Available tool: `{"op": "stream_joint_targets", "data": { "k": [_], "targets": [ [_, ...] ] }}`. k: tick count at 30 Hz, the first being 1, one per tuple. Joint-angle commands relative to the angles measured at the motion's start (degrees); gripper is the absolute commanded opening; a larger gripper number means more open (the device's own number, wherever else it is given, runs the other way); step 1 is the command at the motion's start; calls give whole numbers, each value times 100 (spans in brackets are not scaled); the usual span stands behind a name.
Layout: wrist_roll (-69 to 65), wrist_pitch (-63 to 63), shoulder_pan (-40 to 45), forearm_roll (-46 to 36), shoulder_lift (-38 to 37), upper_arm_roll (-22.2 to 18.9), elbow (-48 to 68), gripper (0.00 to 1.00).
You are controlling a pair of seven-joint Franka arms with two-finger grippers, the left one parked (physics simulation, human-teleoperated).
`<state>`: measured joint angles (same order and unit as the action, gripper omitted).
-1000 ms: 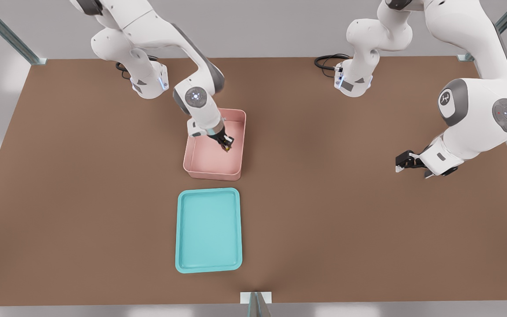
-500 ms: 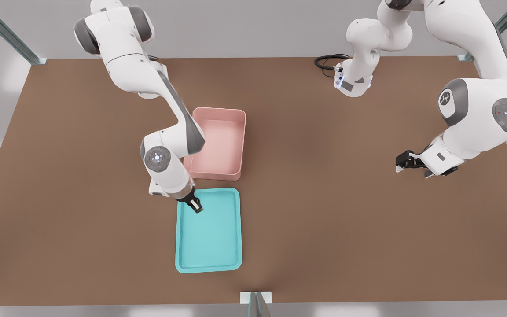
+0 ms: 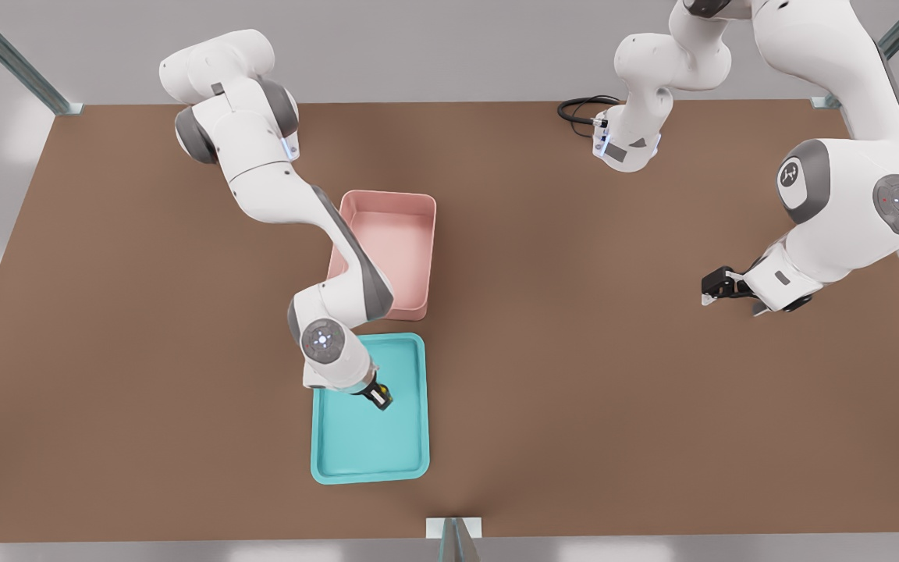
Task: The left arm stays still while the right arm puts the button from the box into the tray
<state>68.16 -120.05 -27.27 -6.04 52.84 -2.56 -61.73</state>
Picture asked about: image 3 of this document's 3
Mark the pale blue-green tray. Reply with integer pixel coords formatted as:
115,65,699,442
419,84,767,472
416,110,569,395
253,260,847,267
310,333,430,486

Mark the pink box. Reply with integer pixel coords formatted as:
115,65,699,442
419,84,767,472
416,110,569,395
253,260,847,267
325,190,438,322

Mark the silver frame post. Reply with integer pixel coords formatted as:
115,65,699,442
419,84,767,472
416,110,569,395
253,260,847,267
0,0,84,117
426,516,483,562
811,0,899,110

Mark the black cable loop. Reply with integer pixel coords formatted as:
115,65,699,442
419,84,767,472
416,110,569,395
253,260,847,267
557,95,624,140

